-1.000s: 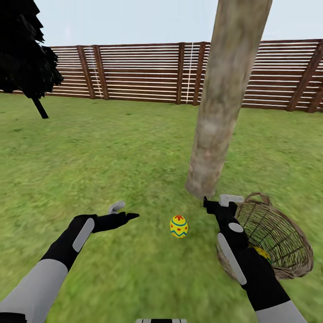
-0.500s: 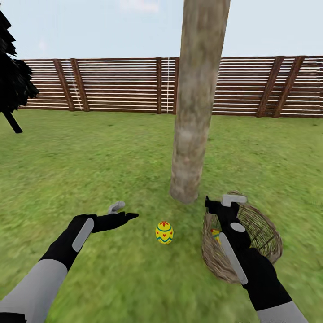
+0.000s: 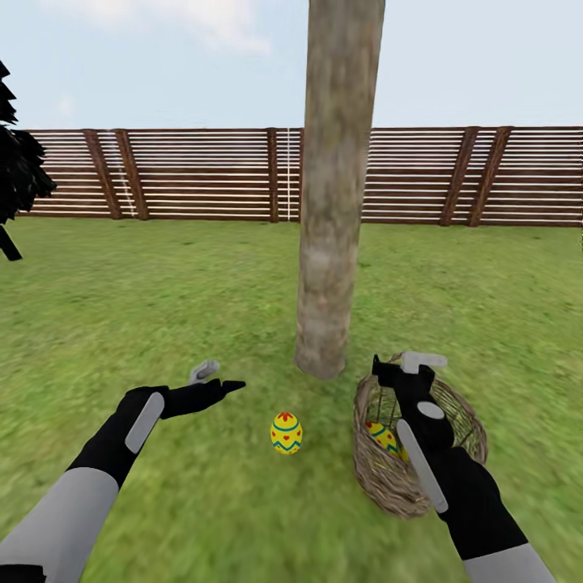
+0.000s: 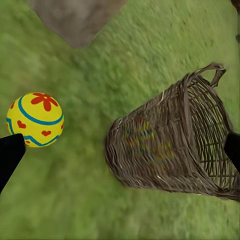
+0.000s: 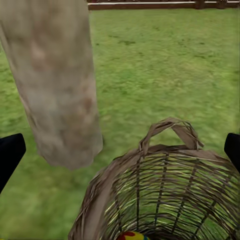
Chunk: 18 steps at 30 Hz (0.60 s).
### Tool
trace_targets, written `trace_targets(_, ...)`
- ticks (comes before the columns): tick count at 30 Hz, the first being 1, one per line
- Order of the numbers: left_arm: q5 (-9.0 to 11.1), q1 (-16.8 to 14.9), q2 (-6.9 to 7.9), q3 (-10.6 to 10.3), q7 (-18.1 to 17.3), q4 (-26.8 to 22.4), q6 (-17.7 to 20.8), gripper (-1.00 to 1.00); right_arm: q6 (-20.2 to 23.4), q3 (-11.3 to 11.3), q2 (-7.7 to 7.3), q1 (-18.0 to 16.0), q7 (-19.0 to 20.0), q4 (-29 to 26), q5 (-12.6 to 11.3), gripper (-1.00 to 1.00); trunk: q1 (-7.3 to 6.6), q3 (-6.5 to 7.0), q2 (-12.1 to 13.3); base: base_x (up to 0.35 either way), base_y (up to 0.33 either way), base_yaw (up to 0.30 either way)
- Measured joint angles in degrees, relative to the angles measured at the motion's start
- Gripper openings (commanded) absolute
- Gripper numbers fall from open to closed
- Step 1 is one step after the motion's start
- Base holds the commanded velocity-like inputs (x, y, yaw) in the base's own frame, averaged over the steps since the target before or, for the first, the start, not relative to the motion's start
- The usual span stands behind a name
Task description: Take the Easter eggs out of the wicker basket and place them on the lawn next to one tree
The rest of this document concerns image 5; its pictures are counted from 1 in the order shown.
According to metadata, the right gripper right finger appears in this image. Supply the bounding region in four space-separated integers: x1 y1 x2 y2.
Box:
224 132 240 174

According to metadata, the wicker basket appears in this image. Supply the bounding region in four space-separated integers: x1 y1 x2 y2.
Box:
68 117 240 240

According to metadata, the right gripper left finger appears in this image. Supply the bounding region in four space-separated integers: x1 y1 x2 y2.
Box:
0 133 26 193

